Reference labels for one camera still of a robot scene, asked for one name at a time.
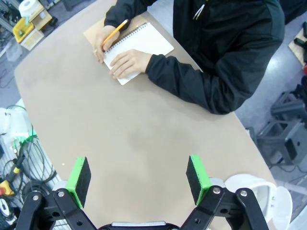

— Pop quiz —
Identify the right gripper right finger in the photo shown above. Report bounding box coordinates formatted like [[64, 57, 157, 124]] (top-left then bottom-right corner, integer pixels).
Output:
[[179, 155, 271, 230]]

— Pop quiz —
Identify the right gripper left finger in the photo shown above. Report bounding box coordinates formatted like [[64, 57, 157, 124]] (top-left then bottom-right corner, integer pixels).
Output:
[[15, 157, 96, 230]]

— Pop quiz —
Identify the spiral notebook with brown cover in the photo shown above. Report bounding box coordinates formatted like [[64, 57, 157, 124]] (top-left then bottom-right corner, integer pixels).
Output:
[[83, 22, 175, 86]]

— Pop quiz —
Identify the yellow pencil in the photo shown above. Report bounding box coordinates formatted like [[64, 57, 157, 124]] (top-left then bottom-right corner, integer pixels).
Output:
[[102, 19, 130, 47]]

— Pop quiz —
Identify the person's left forearm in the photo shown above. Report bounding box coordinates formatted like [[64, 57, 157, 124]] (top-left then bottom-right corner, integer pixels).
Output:
[[145, 54, 231, 115]]

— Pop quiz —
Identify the person's right forearm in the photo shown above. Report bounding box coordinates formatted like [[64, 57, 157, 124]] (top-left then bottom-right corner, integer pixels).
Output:
[[104, 0, 154, 28]]

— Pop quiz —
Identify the person's left hand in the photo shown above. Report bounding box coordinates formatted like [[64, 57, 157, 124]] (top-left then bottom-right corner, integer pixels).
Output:
[[109, 49, 153, 80]]

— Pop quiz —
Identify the person's right hand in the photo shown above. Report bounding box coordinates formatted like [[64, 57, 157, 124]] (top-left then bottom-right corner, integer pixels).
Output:
[[92, 23, 120, 64]]

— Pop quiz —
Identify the white lidded trash bin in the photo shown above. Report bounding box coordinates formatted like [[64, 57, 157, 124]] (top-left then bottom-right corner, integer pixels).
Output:
[[225, 174, 292, 230]]

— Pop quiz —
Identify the yellow emergency stop button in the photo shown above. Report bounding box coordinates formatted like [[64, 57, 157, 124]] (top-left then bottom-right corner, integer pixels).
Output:
[[0, 179, 15, 197]]

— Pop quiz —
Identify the person in black jacket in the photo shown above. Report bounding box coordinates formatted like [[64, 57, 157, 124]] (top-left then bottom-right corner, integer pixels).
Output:
[[104, 0, 286, 115]]

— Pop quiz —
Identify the wooden box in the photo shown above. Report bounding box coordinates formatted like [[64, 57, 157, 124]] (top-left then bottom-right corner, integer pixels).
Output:
[[20, 4, 52, 51]]

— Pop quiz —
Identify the yellow box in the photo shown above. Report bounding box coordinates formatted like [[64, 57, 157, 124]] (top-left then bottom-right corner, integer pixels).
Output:
[[12, 17, 35, 44]]

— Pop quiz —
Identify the brown cardboard sheet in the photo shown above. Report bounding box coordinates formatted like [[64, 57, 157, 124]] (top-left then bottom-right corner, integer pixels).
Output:
[[287, 26, 307, 66]]

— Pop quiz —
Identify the white tape roll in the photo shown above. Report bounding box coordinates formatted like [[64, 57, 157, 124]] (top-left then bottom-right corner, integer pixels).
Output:
[[18, 0, 40, 18]]

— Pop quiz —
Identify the black cable bundle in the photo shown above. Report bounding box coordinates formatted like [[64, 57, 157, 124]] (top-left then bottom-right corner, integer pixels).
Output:
[[0, 135, 59, 230]]

